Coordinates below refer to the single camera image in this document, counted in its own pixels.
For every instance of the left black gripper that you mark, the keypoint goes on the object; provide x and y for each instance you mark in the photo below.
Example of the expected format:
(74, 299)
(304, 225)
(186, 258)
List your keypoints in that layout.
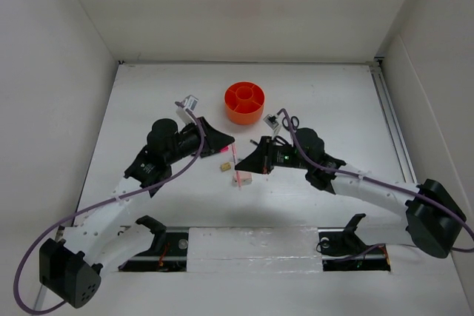
(214, 138)

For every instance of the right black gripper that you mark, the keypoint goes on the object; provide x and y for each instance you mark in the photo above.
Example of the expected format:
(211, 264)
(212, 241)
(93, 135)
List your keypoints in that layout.
(261, 160)

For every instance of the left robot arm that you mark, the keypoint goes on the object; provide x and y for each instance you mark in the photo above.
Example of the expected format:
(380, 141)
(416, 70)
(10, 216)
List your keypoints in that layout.
(73, 267)

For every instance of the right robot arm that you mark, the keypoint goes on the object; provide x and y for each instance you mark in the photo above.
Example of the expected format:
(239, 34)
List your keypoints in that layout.
(430, 218)

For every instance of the pink capped black highlighter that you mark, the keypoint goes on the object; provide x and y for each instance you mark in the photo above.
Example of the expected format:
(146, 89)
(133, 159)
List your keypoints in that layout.
(222, 150)

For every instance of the pink white eraser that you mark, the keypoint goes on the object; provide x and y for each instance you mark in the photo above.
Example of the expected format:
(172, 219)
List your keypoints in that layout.
(242, 178)

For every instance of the small tan eraser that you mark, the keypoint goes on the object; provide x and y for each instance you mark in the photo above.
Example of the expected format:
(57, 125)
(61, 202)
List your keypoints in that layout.
(225, 167)

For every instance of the orange round divided container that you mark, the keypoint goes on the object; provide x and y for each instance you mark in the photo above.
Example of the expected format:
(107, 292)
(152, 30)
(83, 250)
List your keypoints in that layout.
(244, 103)

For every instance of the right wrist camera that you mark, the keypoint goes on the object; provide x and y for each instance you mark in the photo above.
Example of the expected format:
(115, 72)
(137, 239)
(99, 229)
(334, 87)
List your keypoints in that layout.
(273, 122)

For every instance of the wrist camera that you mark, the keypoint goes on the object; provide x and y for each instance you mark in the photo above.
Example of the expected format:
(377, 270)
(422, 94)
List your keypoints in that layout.
(273, 122)
(189, 103)

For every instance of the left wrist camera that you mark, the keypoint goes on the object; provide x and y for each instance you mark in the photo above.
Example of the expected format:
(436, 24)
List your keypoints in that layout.
(189, 103)

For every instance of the black handled scissors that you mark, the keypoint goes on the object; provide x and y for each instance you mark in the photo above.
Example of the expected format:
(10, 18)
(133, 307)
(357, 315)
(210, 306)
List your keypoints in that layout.
(290, 123)

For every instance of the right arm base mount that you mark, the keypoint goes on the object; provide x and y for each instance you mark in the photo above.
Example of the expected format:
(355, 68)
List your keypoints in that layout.
(343, 251)

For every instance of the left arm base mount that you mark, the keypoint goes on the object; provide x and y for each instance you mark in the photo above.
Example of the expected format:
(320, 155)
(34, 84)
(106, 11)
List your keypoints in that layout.
(167, 252)

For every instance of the aluminium rail right side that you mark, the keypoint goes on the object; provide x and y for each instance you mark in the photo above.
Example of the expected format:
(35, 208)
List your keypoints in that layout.
(391, 120)

